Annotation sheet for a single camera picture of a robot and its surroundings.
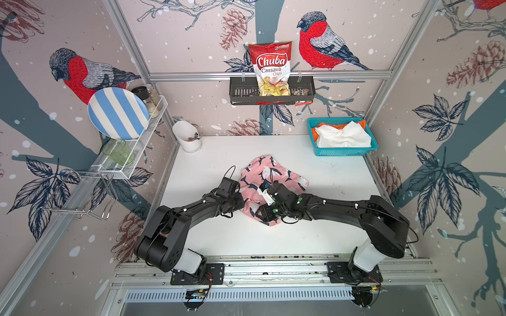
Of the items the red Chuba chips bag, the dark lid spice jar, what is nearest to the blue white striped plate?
the dark lid spice jar

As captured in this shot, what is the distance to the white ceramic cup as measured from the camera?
1.10m

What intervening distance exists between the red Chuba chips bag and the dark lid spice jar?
1.56 feet

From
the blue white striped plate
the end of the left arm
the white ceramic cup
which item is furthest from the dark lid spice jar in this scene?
the end of the left arm

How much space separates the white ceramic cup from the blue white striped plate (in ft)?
0.95

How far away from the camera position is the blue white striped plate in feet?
2.24

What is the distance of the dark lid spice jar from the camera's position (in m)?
0.81
